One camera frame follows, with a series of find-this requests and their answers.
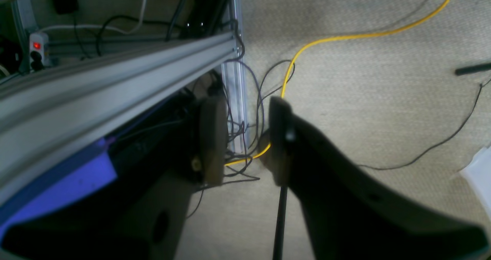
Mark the aluminium frame beam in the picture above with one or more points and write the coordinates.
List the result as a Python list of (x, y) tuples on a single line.
[(48, 116)]

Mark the black tripod leg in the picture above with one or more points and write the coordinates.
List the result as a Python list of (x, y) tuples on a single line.
[(472, 69)]

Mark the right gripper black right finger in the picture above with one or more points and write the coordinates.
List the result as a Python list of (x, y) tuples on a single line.
[(351, 216)]

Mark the white power strip red switch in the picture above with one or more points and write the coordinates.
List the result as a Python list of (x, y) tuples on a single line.
[(39, 51)]

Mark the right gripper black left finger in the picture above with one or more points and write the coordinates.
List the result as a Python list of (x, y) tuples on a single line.
[(141, 215)]

